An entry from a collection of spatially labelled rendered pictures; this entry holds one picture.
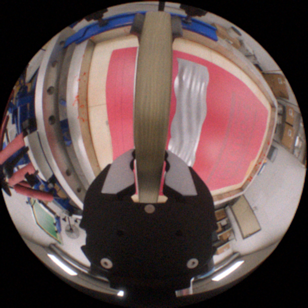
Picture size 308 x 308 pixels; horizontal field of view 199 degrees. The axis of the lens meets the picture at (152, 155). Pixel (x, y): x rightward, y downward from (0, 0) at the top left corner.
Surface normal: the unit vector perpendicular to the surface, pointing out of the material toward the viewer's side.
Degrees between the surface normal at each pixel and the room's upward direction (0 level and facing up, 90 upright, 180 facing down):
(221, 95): 0
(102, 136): 0
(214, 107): 0
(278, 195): 90
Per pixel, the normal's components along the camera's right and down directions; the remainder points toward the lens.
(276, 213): -1.00, -0.04
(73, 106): 0.02, 0.50
